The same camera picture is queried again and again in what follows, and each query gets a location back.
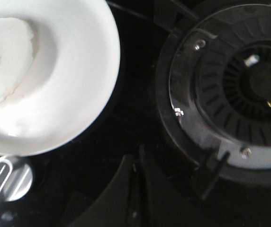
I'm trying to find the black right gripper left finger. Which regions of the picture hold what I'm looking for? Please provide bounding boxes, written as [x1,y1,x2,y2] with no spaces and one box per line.
[69,155,139,227]

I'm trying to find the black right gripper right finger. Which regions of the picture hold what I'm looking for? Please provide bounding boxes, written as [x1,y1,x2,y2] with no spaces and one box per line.
[139,145,206,227]

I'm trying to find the white plate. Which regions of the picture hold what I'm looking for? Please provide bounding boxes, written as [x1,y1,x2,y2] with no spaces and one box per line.
[0,0,120,156]

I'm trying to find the fried egg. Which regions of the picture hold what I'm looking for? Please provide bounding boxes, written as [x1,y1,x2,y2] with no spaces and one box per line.
[0,17,34,102]

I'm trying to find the black pan support right burner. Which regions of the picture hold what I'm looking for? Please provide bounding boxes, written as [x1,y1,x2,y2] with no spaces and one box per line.
[154,0,271,198]

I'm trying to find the silver stove knob right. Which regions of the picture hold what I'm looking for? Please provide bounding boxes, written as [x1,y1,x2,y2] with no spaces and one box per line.
[0,156,35,202]

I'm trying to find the black glass gas cooktop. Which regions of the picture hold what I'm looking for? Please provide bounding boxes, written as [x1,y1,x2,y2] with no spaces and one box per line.
[0,0,271,227]

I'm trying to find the black burner head right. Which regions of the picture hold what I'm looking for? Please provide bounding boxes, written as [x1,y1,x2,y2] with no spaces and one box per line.
[196,40,271,148]

